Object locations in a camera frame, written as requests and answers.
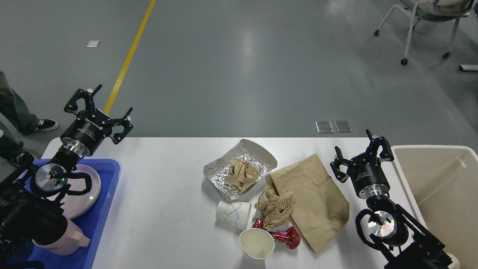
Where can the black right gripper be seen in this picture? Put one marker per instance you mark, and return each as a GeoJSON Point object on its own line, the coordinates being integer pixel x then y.
{"type": "Point", "coordinates": [368, 180]}

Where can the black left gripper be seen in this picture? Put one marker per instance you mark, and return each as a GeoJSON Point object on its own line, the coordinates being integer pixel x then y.
{"type": "Point", "coordinates": [86, 134]}

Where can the pink plate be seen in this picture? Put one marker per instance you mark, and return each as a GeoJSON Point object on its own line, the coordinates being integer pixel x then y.
{"type": "Point", "coordinates": [75, 205]}

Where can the pink mug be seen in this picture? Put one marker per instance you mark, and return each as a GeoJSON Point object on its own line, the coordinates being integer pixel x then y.
{"type": "Point", "coordinates": [65, 238]}

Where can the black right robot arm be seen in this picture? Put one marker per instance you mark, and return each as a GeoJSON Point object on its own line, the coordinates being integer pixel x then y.
{"type": "Point", "coordinates": [385, 225]}

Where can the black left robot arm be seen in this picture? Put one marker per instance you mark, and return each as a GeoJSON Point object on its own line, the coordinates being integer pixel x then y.
{"type": "Point", "coordinates": [31, 197]}

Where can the right metal floor socket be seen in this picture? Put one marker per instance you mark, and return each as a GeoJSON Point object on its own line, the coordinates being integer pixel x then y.
{"type": "Point", "coordinates": [343, 126]}

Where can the metal floor socket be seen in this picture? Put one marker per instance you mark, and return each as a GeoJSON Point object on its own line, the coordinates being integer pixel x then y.
{"type": "Point", "coordinates": [324, 127]}
{"type": "Point", "coordinates": [343, 126]}

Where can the left metal floor socket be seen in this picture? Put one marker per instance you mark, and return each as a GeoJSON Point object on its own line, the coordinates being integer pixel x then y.
{"type": "Point", "coordinates": [324, 127]}

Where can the brown paper bag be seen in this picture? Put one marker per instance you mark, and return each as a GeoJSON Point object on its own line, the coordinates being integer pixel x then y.
{"type": "Point", "coordinates": [320, 211]}

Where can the white paper scrap on floor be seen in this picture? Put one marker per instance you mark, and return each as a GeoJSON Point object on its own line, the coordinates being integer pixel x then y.
{"type": "Point", "coordinates": [93, 43]}

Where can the beige plastic bin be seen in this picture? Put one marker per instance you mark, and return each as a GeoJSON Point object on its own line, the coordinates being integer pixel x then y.
{"type": "Point", "coordinates": [441, 183]}

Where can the person's far leg and shoe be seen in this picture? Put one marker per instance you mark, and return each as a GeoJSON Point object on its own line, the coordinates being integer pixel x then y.
{"type": "Point", "coordinates": [16, 111]}

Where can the person's leg and shoe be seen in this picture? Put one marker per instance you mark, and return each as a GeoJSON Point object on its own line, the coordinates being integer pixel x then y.
{"type": "Point", "coordinates": [12, 150]}
{"type": "Point", "coordinates": [16, 111]}

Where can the person's near leg and shoe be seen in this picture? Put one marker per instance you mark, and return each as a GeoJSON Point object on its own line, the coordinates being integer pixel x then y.
{"type": "Point", "coordinates": [12, 150]}

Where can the crumpled brown paper ball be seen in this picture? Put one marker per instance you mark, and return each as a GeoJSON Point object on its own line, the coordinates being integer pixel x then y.
{"type": "Point", "coordinates": [275, 208]}

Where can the red foil wrapper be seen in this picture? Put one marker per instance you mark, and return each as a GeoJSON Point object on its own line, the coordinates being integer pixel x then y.
{"type": "Point", "coordinates": [291, 237]}

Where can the crumpled brown paper in foil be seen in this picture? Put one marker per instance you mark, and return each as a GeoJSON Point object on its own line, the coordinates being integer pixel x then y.
{"type": "Point", "coordinates": [242, 174]}

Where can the crumpled aluminium foil tray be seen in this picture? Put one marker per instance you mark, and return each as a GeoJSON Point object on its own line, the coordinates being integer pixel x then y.
{"type": "Point", "coordinates": [247, 150]}

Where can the white paper cup upright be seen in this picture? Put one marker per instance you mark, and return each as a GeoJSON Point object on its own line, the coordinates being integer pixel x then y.
{"type": "Point", "coordinates": [256, 245]}

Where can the patterned paper cup lying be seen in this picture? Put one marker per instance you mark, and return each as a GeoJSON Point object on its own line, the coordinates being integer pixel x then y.
{"type": "Point", "coordinates": [236, 214]}

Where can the white bar on floor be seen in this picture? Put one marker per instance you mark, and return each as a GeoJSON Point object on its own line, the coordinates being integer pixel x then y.
{"type": "Point", "coordinates": [468, 68]}

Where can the blue plastic tray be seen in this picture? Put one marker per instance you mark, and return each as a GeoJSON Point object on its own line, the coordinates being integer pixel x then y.
{"type": "Point", "coordinates": [91, 223]}

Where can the white office chair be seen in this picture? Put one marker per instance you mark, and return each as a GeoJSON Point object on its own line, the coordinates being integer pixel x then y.
{"type": "Point", "coordinates": [432, 11]}

